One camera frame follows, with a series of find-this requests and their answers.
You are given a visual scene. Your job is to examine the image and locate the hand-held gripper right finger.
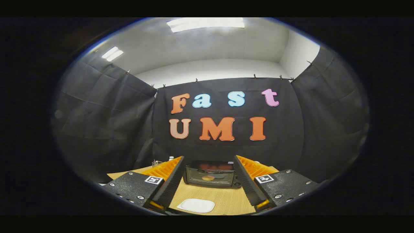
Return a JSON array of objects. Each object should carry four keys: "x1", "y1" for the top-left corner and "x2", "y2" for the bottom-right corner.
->
[{"x1": 234, "y1": 155, "x2": 321, "y2": 212}]

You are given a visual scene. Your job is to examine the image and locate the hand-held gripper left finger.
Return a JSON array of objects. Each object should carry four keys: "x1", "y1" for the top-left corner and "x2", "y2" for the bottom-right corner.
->
[{"x1": 101, "y1": 156, "x2": 186, "y2": 214}]

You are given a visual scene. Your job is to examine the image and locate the black toaster oven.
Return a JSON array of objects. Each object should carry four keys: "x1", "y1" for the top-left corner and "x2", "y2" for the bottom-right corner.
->
[{"x1": 183, "y1": 160, "x2": 242, "y2": 189}]

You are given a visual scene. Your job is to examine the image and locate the white plate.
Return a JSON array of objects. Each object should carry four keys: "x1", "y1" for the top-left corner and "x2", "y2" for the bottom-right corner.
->
[{"x1": 177, "y1": 198, "x2": 215, "y2": 214}]

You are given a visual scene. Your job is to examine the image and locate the black backdrop cloth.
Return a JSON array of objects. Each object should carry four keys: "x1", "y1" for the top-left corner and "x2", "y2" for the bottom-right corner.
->
[{"x1": 53, "y1": 45, "x2": 369, "y2": 183}]

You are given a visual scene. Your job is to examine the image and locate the row of small cloth clips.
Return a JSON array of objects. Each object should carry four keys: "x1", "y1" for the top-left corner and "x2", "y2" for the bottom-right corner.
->
[{"x1": 126, "y1": 60, "x2": 313, "y2": 88}]

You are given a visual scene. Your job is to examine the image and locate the small ceiling light panel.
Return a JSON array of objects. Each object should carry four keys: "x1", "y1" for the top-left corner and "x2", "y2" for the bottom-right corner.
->
[{"x1": 102, "y1": 46, "x2": 124, "y2": 62}]

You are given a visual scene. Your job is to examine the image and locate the large ceiling light panel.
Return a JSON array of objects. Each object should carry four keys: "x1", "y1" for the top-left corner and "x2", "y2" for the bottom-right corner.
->
[{"x1": 167, "y1": 17, "x2": 245, "y2": 33}]

